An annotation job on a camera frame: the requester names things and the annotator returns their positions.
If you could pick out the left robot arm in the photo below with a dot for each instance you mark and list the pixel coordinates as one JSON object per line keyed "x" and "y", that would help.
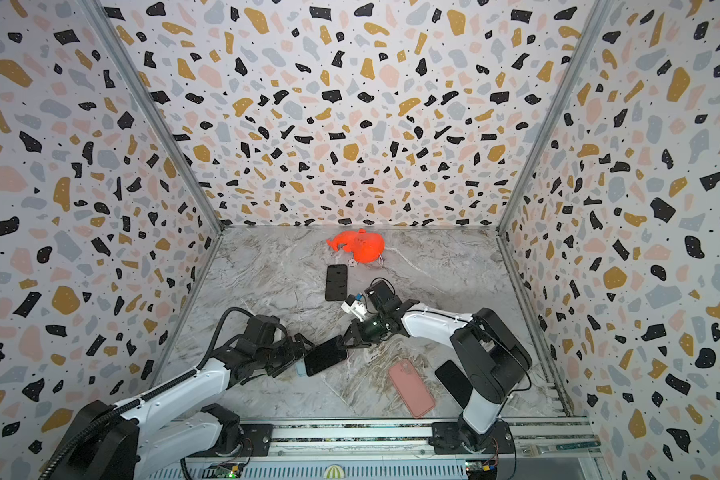
{"x": 181, "y": 417}

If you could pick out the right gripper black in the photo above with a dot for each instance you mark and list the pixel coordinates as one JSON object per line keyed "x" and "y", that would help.
{"x": 359, "y": 330}

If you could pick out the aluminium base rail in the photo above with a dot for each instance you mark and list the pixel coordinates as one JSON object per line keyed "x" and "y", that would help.
{"x": 344, "y": 448}

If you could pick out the red plush whale toy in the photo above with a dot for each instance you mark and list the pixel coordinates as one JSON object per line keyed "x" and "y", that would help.
{"x": 365, "y": 247}

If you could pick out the black phone case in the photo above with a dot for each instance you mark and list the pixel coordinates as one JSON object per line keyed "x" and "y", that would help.
{"x": 336, "y": 285}

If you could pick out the pink phone case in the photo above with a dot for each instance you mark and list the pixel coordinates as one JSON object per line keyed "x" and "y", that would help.
{"x": 411, "y": 388}

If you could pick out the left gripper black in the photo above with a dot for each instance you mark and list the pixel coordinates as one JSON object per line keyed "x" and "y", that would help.
{"x": 291, "y": 354}

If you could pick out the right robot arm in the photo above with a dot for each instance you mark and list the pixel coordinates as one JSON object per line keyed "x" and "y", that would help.
{"x": 493, "y": 360}

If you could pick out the light blue phone case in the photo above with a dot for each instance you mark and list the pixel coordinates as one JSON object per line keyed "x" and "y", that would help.
{"x": 301, "y": 368}

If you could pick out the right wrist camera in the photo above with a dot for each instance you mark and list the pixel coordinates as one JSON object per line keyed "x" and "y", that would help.
{"x": 356, "y": 306}

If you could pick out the black smartphone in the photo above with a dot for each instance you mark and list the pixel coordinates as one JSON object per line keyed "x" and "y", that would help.
{"x": 455, "y": 382}
{"x": 326, "y": 355}

